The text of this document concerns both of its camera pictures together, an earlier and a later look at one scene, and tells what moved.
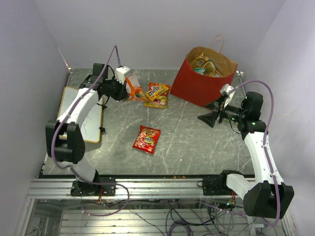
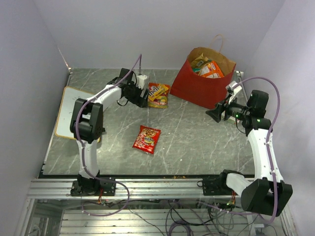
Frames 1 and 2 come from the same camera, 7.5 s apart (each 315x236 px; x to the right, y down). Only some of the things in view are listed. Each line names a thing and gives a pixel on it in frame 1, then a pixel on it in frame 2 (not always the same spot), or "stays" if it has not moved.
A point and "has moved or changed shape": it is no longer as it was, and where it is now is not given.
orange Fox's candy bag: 161,101 stays
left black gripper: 123,94 to 140,101
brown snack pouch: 204,63 stays
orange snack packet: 133,88 has moved or changed shape
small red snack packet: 146,139 stays
